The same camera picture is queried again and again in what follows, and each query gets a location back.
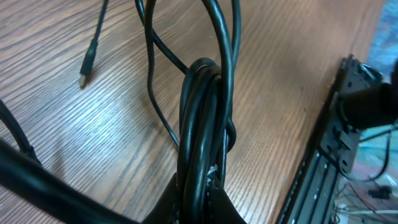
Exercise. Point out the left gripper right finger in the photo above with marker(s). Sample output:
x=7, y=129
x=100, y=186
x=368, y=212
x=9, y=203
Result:
x=219, y=208

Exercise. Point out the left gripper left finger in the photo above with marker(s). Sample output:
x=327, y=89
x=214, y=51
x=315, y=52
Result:
x=167, y=209

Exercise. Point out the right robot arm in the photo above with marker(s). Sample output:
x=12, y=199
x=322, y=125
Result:
x=372, y=107

